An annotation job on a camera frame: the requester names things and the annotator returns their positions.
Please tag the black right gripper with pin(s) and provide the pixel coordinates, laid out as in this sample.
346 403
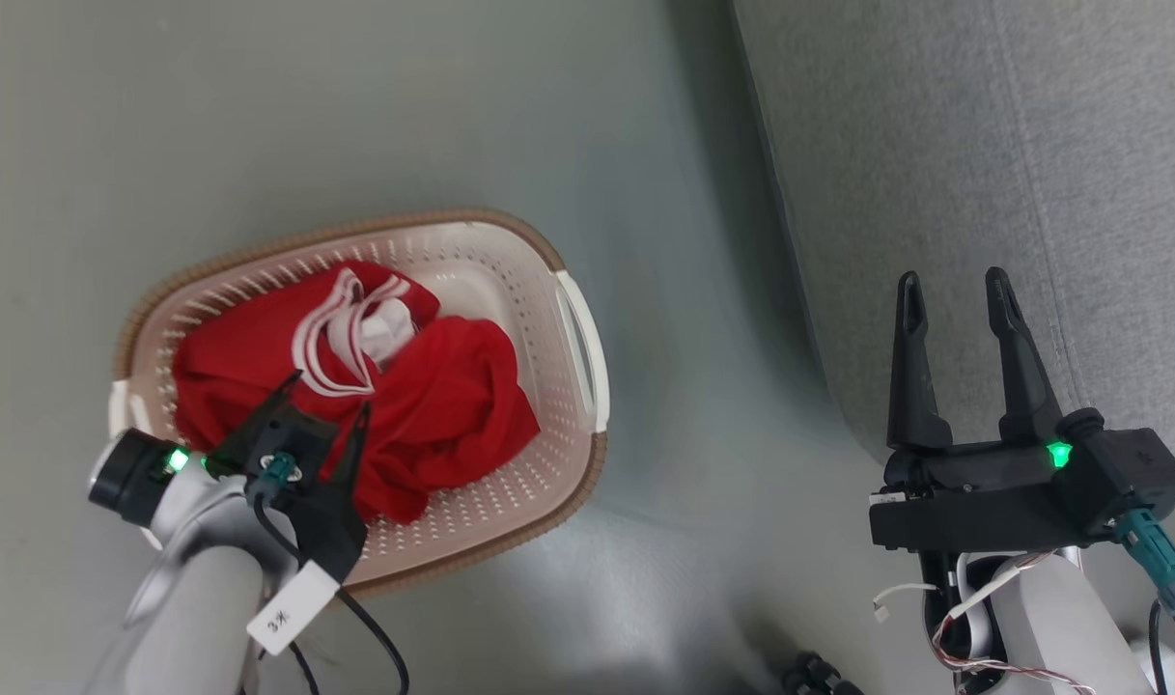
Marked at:
973 502

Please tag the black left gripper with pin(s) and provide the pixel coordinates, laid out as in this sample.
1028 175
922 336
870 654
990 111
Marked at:
321 526

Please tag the red garment with white stripes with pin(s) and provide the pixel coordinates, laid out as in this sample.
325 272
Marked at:
452 405

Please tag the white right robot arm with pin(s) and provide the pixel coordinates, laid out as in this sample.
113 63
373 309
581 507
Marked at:
1060 618

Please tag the black robot base knob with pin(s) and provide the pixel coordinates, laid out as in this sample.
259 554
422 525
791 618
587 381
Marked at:
819 676

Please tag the beige perforated plastic laundry basket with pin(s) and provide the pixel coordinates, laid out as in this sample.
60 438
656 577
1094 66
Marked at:
510 290

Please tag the white paper label tag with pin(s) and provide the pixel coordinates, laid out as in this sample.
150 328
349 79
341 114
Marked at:
293 610

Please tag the grey fabric sofa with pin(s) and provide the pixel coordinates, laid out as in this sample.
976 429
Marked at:
983 145

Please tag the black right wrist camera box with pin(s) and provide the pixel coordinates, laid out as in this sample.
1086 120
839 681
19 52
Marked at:
1128 473

